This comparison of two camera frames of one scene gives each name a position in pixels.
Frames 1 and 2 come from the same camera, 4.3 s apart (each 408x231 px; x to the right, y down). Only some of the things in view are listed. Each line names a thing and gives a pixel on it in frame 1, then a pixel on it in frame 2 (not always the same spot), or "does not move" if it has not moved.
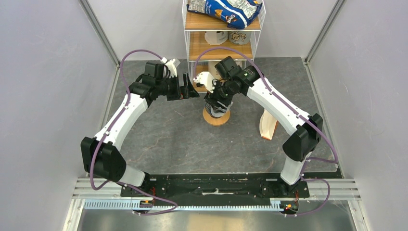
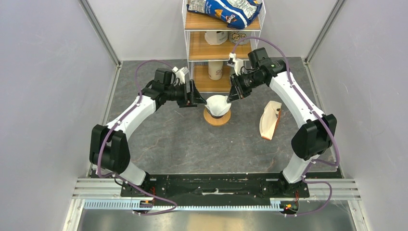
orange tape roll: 216,121 does not move
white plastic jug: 216,37 does not move
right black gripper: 212,98 → 235,94
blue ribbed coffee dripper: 209,111 does not move
